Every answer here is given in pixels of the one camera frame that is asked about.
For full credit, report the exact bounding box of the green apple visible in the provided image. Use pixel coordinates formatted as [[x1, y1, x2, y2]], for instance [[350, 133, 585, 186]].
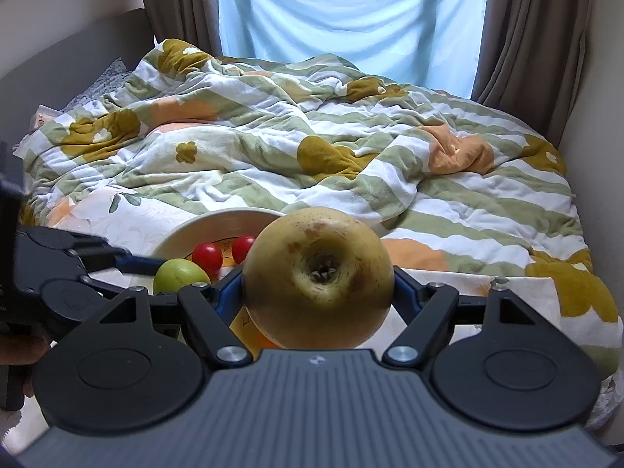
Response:
[[152, 258, 211, 294]]

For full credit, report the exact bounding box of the red cherry tomato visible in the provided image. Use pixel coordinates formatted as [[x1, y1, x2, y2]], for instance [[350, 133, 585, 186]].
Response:
[[230, 236, 256, 264], [191, 243, 223, 277]]

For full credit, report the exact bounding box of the yellow pear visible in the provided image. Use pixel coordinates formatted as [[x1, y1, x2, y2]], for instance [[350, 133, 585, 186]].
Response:
[[242, 208, 395, 350]]

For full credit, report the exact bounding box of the small mandarin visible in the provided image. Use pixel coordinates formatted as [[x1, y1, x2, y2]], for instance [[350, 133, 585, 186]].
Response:
[[258, 335, 279, 349]]

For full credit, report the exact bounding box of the person's hand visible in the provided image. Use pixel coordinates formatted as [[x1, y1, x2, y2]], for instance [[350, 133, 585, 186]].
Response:
[[0, 330, 51, 365]]

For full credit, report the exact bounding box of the cream bowl with duck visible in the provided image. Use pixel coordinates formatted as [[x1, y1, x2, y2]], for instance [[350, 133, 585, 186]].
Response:
[[150, 208, 281, 358]]

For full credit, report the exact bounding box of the floral striped quilt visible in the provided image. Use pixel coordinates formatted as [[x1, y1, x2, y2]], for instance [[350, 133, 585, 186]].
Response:
[[16, 38, 623, 377]]

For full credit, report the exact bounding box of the grey headboard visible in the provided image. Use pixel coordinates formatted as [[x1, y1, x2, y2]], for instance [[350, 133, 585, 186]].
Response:
[[1, 9, 153, 145]]

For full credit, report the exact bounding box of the left brown curtain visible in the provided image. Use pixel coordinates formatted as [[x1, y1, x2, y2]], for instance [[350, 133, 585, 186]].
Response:
[[143, 0, 222, 56]]

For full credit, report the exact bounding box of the brown curtain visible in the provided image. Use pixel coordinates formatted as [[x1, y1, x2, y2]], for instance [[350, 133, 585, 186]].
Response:
[[472, 0, 591, 146], [143, 0, 222, 56]]

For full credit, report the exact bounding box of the right brown curtain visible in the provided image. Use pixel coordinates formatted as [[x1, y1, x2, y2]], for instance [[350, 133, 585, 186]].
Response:
[[472, 0, 591, 146]]

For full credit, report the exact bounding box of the light blue window cloth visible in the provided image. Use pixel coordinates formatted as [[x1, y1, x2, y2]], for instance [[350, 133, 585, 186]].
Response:
[[219, 0, 486, 98]]

